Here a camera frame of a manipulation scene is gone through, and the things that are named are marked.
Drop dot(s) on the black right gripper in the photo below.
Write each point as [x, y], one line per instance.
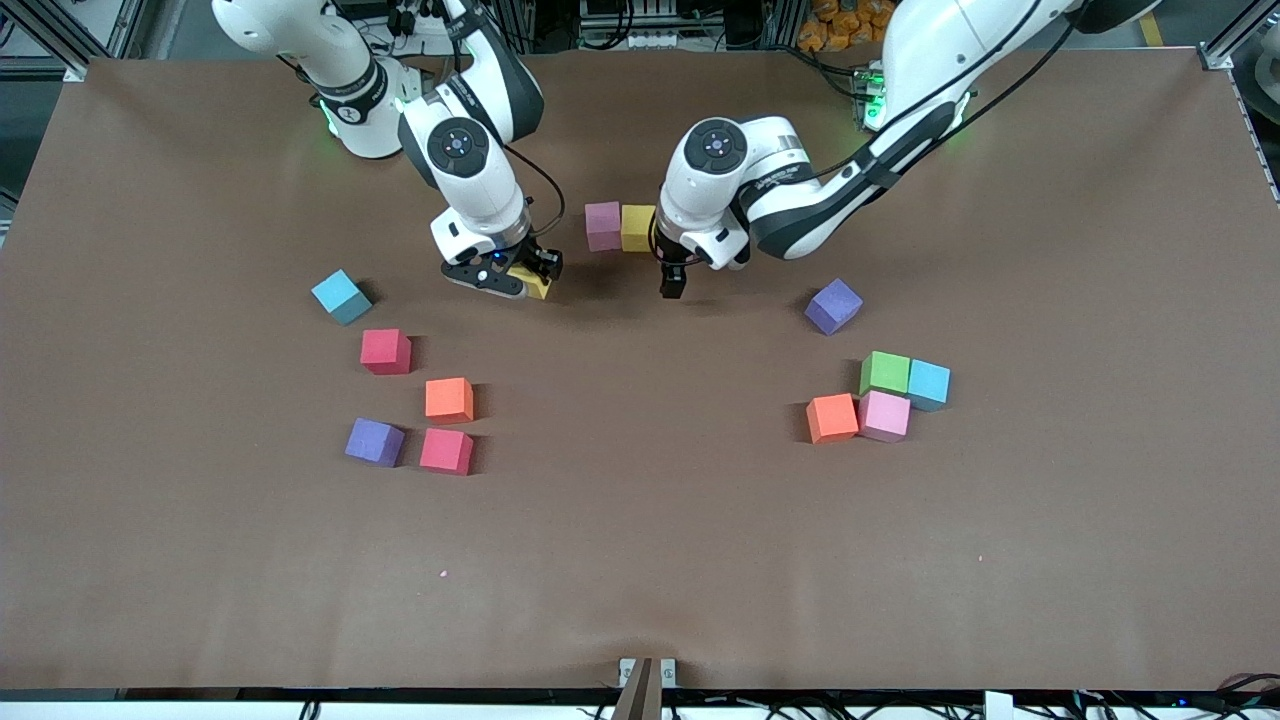
[541, 261]

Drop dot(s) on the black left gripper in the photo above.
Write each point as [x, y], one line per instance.
[671, 272]

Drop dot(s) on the yellow foam cube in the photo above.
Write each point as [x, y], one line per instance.
[538, 288]
[638, 228]

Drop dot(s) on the pink foam cube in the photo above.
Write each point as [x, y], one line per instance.
[885, 415]
[603, 226]

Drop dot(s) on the orange foam cube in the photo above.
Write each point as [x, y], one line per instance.
[832, 417]
[449, 399]

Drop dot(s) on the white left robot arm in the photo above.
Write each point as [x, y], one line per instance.
[930, 60]

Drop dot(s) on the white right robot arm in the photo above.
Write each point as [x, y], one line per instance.
[470, 170]

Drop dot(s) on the purple foam cube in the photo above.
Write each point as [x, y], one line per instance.
[833, 305]
[374, 441]

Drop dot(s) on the red foam cube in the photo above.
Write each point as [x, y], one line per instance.
[385, 350]
[446, 450]

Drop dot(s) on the blue foam cube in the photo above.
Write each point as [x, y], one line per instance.
[929, 383]
[340, 297]

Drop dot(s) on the green foam cube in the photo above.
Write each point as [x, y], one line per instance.
[885, 372]

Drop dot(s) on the grey electronics unit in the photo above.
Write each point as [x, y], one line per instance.
[630, 20]

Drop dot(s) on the white power strip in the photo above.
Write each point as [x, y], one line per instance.
[437, 22]

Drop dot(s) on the pile of orange fruit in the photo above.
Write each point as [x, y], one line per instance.
[840, 30]

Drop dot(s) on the white perforated strip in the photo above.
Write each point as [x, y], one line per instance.
[1256, 142]

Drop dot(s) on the grey metal bracket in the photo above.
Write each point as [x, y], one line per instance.
[645, 690]

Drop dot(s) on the aluminium frame post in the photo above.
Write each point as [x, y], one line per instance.
[76, 70]
[1216, 57]

